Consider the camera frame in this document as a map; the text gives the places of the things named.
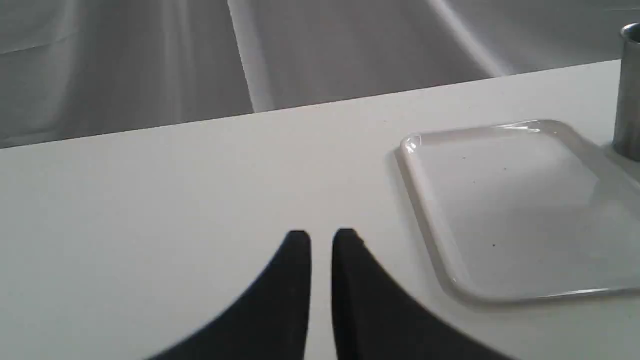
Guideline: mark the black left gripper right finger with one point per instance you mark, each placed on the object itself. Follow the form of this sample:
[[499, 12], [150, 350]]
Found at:
[[375, 319]]

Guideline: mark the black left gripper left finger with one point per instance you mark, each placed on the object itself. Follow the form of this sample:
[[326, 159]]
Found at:
[[269, 321]]

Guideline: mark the stainless steel cup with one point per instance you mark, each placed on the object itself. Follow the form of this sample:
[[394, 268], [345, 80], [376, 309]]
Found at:
[[626, 140]]

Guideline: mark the white plastic tray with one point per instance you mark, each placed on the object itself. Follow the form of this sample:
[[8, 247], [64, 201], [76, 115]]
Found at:
[[526, 211]]

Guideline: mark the grey backdrop cloth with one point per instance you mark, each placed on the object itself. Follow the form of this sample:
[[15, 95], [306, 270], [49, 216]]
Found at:
[[80, 68]]

